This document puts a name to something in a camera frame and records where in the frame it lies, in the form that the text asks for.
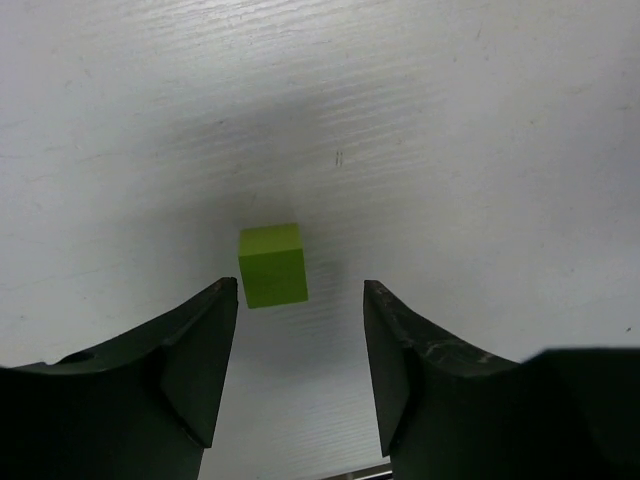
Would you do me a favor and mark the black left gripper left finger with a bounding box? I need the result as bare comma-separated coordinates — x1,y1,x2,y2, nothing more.
1,277,238,479

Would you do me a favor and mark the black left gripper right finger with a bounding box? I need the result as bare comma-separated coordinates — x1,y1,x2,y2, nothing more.
363,280,639,479

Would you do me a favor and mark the small green cube block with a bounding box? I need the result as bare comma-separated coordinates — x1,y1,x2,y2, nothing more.
238,223,309,309

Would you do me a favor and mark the aluminium table frame rail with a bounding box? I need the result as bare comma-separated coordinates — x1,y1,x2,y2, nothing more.
343,464,393,480

